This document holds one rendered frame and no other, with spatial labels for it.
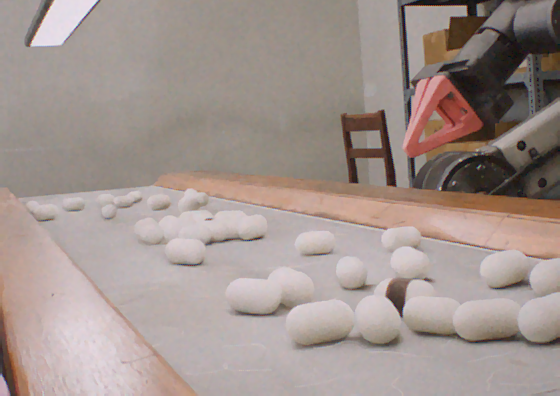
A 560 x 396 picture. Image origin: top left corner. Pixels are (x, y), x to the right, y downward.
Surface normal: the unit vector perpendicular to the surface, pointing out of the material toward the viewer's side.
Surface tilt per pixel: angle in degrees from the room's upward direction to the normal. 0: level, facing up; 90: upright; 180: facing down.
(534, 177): 90
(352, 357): 0
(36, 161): 90
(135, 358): 0
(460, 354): 0
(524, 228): 45
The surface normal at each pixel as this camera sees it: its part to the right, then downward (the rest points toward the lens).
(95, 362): -0.07, -0.99
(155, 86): 0.28, 0.04
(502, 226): -0.71, -0.64
